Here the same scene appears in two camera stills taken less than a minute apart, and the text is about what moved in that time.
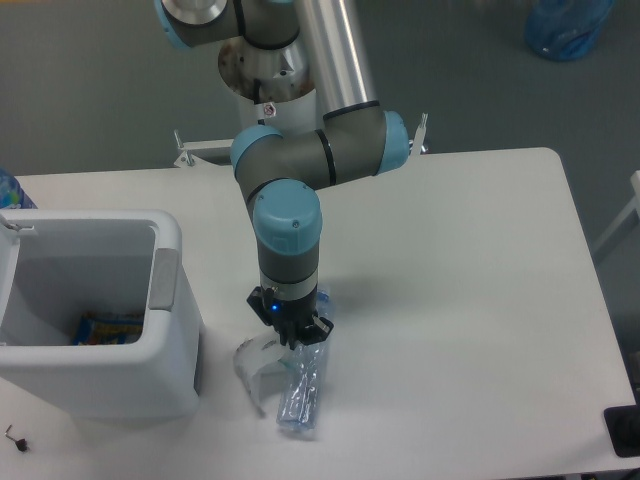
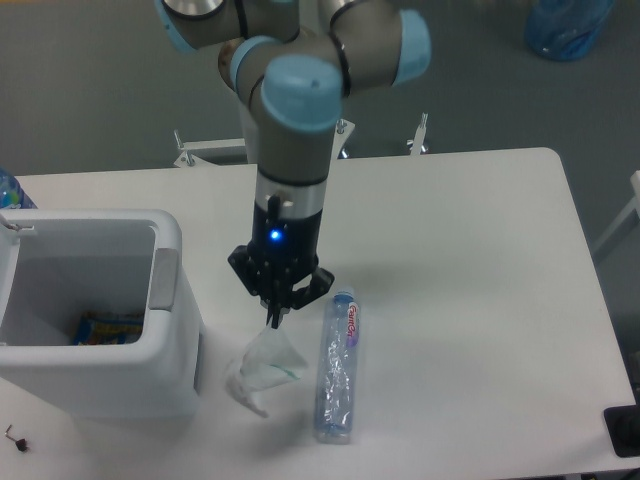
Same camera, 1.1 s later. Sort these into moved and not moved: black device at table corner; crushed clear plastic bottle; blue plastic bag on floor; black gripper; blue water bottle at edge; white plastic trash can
Moved: black gripper; crushed clear plastic bottle
Not moved: blue plastic bag on floor; blue water bottle at edge; black device at table corner; white plastic trash can
